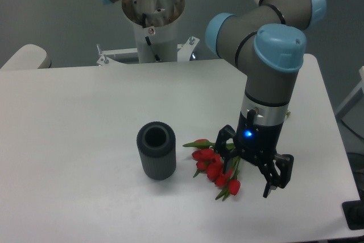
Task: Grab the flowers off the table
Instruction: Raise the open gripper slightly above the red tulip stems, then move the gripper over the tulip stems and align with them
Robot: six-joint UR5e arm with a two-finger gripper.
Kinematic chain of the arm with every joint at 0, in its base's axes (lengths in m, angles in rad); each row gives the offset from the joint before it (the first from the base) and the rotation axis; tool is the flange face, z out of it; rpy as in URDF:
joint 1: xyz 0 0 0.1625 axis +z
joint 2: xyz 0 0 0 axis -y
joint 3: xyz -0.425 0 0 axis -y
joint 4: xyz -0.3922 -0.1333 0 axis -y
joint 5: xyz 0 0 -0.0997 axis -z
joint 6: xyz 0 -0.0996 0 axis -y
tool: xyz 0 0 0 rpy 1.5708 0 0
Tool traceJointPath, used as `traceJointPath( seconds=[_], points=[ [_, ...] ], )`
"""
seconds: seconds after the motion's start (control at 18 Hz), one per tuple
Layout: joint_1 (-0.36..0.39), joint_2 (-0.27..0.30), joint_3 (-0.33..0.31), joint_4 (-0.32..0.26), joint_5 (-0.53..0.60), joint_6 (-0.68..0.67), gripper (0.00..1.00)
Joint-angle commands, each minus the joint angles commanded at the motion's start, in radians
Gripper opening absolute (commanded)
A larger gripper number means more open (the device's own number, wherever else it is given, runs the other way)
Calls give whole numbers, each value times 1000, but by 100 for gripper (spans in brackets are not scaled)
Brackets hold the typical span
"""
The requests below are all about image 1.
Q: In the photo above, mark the dark grey ribbed vase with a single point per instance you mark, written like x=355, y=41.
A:
x=156, y=143

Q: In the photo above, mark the red tulip bouquet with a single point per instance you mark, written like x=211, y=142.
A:
x=209, y=162

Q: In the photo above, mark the black cable grommet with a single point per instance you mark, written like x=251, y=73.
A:
x=353, y=211

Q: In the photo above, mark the white chair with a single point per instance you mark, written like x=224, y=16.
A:
x=28, y=57

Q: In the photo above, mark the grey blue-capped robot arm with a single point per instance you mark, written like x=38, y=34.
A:
x=267, y=45

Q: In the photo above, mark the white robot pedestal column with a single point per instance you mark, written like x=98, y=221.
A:
x=155, y=25

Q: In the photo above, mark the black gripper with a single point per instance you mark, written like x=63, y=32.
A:
x=257, y=145

